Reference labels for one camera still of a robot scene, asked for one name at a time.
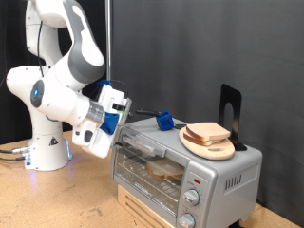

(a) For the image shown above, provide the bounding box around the black metal bookend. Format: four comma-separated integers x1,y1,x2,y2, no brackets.
218,83,248,152

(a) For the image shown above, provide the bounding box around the white bread slice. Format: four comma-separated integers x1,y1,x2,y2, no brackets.
145,158,185,181
182,132,222,147
185,122,231,143

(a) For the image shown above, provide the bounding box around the metal spatula with blue block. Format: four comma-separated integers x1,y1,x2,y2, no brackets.
136,108,188,132

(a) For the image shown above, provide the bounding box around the black backdrop curtain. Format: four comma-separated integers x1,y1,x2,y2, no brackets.
0,0,108,145

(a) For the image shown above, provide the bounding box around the glass oven door with handle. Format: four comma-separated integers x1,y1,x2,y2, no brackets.
111,126,191,219

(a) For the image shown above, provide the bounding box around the wire oven rack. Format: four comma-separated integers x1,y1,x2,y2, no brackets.
115,151,183,210

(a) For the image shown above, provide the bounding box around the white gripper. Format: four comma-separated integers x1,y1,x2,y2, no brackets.
71,122,116,160

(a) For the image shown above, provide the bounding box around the silver metal pole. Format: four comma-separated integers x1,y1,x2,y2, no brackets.
104,0,113,82

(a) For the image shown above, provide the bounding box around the silver toaster oven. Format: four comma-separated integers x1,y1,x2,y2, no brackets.
108,115,264,228

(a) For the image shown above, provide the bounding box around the silver oven knob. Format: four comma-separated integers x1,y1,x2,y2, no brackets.
183,189,200,207
179,213,196,228

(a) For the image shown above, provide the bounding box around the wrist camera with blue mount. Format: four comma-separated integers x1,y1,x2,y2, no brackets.
94,79,133,136

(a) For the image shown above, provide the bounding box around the black base cable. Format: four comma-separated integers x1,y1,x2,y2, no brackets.
0,145,31,155
0,155,30,162

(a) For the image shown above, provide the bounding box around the dark grey backdrop curtain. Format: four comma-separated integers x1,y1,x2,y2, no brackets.
111,0,304,227

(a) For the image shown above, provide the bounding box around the black camera cable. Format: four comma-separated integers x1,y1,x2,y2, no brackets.
37,20,129,99

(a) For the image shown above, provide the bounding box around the round wooden cutting board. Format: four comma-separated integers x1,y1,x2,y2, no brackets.
179,126,236,162

